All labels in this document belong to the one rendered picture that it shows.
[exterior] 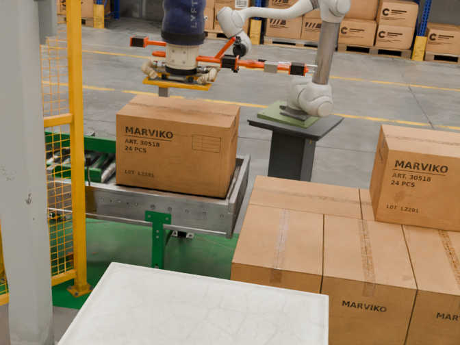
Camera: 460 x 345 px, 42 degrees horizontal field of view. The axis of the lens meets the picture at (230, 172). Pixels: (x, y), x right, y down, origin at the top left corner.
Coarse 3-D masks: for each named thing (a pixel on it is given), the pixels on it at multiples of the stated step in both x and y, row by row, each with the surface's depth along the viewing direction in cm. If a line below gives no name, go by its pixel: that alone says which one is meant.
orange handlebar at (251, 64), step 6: (150, 42) 335; (156, 42) 335; (162, 42) 335; (156, 54) 309; (162, 54) 308; (198, 60) 307; (204, 60) 307; (210, 60) 306; (216, 60) 306; (240, 60) 309; (246, 60) 307; (252, 60) 308; (246, 66) 305; (252, 66) 305; (258, 66) 304; (282, 66) 303; (288, 66) 303; (306, 72) 303
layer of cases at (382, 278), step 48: (288, 192) 333; (336, 192) 338; (240, 240) 279; (288, 240) 283; (336, 240) 286; (384, 240) 290; (432, 240) 294; (288, 288) 262; (336, 288) 258; (384, 288) 255; (432, 288) 254; (336, 336) 268; (384, 336) 264; (432, 336) 260
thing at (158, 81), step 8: (144, 80) 303; (152, 80) 304; (160, 80) 303; (168, 80) 305; (176, 80) 306; (184, 80) 307; (192, 80) 304; (192, 88) 301; (200, 88) 301; (208, 88) 301
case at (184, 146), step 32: (128, 128) 311; (160, 128) 308; (192, 128) 306; (224, 128) 303; (128, 160) 318; (160, 160) 315; (192, 160) 313; (224, 160) 310; (192, 192) 320; (224, 192) 317
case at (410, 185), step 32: (384, 128) 323; (416, 128) 327; (384, 160) 302; (416, 160) 293; (448, 160) 291; (384, 192) 302; (416, 192) 299; (448, 192) 297; (416, 224) 306; (448, 224) 303
